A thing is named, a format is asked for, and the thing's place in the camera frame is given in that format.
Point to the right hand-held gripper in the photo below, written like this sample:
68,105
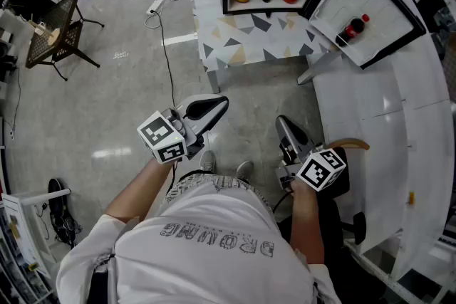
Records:
320,171

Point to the person's left forearm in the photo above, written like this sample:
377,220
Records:
142,188

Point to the white power strip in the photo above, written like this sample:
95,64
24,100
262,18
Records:
154,6

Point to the person's white printed shirt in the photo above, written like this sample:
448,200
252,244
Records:
213,260

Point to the wooden stand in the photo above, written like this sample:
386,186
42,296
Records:
46,33

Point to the triangle patterned table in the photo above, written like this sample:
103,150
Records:
249,39

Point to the white metal rack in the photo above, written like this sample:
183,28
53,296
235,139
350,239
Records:
21,224

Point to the person's left grey shoe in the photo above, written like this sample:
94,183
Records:
207,162

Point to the person's right grey shoe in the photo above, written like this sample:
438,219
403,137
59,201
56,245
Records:
245,170

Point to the dark soda bottle red cap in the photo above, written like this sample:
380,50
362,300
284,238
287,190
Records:
351,30

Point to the person's right forearm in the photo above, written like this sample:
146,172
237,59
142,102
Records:
308,224

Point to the small white cup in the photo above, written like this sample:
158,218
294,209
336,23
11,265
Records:
41,25

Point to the small yellow object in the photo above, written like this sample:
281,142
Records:
412,198

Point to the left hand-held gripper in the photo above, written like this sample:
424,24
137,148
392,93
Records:
162,137

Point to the white curved counter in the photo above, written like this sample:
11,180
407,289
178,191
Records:
356,110

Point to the person's grey shoe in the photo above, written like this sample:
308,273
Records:
245,170
207,162

